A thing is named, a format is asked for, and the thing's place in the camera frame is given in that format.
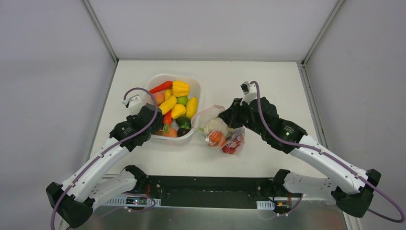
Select clear pink-dotted zip bag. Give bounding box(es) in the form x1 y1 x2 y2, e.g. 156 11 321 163
191 105 245 155

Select orange pumpkin toy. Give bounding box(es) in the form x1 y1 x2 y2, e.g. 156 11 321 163
206 131 226 148

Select red cherry bunch green stem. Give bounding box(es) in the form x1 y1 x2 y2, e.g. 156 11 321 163
222 134 245 155

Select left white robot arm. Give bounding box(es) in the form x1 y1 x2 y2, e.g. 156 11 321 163
46 104 163 229

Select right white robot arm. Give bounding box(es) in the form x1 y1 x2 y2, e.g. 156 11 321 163
219 97 381 218

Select peach toy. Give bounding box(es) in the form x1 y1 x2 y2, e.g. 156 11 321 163
153 91 166 105

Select yellow banana toy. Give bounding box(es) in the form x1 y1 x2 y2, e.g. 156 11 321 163
159 95 177 115

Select yellow lemon toy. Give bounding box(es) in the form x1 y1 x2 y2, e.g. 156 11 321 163
171 103 186 119

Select green lime toy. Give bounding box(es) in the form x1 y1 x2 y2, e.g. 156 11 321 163
177 95 189 106

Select dark green avocado toy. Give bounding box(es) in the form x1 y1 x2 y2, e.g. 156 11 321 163
175 116 192 129

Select yellow bell pepper toy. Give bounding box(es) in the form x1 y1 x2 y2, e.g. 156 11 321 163
172 80 190 97

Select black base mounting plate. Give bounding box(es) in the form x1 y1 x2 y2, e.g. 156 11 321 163
130 175 290 209

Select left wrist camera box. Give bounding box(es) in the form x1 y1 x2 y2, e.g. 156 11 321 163
122 94 145 115

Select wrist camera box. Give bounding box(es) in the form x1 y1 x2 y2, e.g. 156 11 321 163
122 94 145 115
240 81 258 105

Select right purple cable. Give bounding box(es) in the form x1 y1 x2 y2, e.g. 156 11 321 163
250 80 406 223

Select purple cable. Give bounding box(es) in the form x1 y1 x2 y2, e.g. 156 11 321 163
50 87 159 230
250 80 406 223

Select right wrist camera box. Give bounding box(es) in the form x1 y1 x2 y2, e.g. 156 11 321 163
240 81 258 105

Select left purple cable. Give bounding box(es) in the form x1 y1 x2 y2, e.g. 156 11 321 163
50 87 159 230

